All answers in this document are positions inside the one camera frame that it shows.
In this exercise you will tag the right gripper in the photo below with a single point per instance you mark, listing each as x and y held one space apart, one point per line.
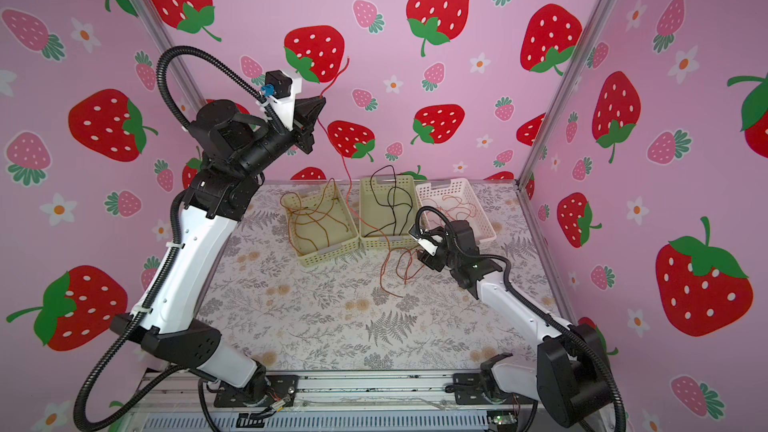
430 261

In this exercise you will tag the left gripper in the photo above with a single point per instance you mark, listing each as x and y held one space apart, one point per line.
299 134

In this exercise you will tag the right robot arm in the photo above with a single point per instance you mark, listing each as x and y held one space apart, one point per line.
572 378

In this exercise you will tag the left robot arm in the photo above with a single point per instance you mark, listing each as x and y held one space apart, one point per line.
210 209

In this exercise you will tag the white perforated basket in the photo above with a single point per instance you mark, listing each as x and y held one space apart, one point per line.
456 199

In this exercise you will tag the middle green basket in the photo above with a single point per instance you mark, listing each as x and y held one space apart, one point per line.
387 212

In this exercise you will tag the green basket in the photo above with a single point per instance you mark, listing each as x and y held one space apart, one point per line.
320 224
387 212

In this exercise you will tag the left green basket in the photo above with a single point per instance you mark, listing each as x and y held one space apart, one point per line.
320 224

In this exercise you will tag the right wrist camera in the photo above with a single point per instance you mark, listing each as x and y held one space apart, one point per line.
429 243

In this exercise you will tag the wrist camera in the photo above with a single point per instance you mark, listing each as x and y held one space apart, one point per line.
280 90
429 243

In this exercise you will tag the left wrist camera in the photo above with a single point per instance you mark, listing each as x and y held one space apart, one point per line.
280 90

